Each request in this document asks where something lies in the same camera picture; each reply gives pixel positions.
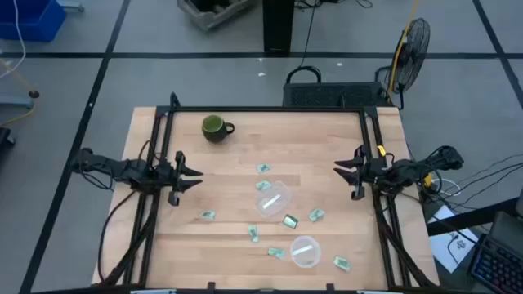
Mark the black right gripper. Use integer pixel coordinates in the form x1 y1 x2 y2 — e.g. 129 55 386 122
333 145 389 202

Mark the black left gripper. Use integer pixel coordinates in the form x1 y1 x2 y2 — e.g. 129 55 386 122
154 150 204 207

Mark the dark green ceramic mug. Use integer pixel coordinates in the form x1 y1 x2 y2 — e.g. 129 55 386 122
201 114 236 144

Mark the oval clear plastic container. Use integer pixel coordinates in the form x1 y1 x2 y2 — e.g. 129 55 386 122
254 180 293 218

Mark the black perforated equipment case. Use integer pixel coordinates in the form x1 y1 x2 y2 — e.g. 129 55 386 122
282 81 390 109

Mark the round clear plastic container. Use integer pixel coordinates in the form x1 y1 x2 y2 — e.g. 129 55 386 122
289 235 322 270

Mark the white printed paper sheet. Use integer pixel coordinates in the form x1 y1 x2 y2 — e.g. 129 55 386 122
428 203 480 274

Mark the black floor beam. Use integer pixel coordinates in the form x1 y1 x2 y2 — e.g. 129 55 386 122
426 197 521 238

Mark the black floor fan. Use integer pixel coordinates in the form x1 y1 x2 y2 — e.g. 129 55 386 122
375 16 431 109

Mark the black tower stand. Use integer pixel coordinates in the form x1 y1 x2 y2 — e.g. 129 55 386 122
261 0 296 55

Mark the grey wooden crate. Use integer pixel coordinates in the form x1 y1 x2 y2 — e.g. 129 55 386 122
176 0 262 32

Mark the dark laptop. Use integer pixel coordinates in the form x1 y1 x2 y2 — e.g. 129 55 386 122
487 210 523 251

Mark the backlit computer keyboard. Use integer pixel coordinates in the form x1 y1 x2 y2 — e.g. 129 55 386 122
467 234 523 294

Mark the blue plastic bin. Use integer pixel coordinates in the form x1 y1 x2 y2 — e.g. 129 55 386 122
0 0 68 42

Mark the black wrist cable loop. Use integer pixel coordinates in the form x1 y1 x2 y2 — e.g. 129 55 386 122
137 140 159 165

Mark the white coiled cable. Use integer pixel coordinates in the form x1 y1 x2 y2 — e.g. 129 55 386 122
431 177 463 198

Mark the black metal table frame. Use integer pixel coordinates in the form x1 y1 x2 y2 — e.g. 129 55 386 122
92 92 440 289

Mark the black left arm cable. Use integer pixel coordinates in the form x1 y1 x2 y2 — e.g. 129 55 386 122
96 189 138 283

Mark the black looped cable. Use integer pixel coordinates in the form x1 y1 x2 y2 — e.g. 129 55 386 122
285 65 323 85

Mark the yellow hanging cable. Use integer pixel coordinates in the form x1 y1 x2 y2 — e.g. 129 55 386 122
387 0 421 94

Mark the black floor cable bundle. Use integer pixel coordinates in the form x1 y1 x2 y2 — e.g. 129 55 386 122
428 153 523 209

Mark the yellow floor cable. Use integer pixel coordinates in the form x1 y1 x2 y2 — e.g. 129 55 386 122
0 59 38 127

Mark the white thin cable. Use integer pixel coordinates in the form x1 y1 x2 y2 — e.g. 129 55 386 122
0 0 27 80

